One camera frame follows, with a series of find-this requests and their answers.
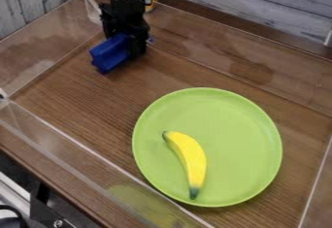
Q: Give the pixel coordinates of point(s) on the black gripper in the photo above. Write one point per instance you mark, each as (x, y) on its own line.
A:
(124, 17)

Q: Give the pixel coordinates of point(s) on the blue plastic block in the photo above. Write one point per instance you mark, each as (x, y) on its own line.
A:
(110, 53)

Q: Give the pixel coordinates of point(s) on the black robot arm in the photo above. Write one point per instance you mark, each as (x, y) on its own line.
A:
(124, 17)

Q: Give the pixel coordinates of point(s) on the green round plate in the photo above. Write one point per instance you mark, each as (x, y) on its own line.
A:
(237, 135)

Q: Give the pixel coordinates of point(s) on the yellow toy banana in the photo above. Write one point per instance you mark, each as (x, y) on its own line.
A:
(192, 156)

